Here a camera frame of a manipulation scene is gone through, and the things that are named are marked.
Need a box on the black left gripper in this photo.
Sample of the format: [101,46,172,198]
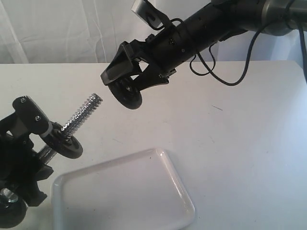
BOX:
[0,134,53,207]

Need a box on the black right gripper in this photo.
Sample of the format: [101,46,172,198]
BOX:
[100,26,189,92]

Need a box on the black weight plate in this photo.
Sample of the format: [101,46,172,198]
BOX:
[0,198,27,229]
[108,77,142,110]
[42,122,83,159]

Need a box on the chrome threaded dumbbell bar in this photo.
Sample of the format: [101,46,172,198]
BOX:
[0,93,102,203]

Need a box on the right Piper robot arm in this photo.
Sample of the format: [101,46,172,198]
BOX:
[101,0,307,90]

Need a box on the white rectangular tray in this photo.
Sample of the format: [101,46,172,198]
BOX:
[52,148,195,230]

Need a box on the white backdrop curtain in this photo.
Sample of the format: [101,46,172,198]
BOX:
[0,0,303,67]

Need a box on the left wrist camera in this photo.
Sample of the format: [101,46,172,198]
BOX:
[12,96,52,138]

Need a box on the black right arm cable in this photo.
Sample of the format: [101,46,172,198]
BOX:
[143,9,307,85]

